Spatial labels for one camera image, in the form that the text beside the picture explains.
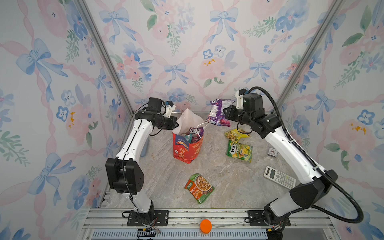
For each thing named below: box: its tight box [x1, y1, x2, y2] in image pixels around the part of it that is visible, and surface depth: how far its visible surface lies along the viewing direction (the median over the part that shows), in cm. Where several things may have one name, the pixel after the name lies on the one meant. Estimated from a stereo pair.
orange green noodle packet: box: [184, 173, 215, 204], surface depth 85 cm
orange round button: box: [200, 219, 212, 234], surface depth 66 cm
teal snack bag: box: [184, 133, 193, 144], surface depth 90 cm
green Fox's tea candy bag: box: [226, 140, 253, 164], surface depth 97 cm
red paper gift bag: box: [172, 108, 205, 164], surface depth 86 cm
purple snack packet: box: [205, 98, 235, 127], surface depth 76 cm
